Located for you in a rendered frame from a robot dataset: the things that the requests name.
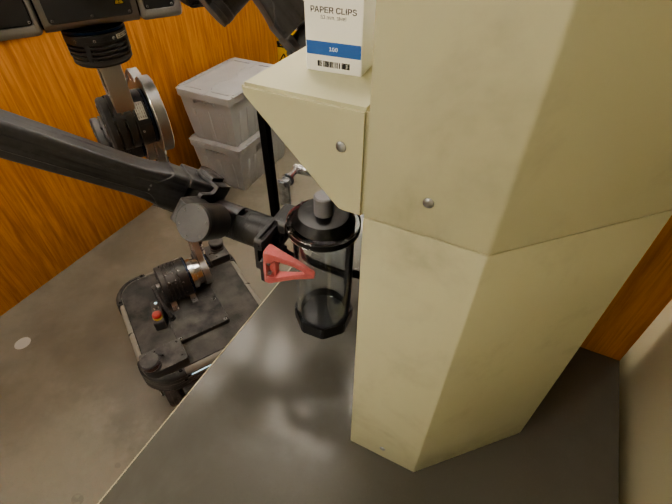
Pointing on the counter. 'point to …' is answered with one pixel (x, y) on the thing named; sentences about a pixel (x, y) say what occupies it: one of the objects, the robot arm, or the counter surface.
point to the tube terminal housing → (500, 206)
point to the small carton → (340, 35)
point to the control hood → (319, 123)
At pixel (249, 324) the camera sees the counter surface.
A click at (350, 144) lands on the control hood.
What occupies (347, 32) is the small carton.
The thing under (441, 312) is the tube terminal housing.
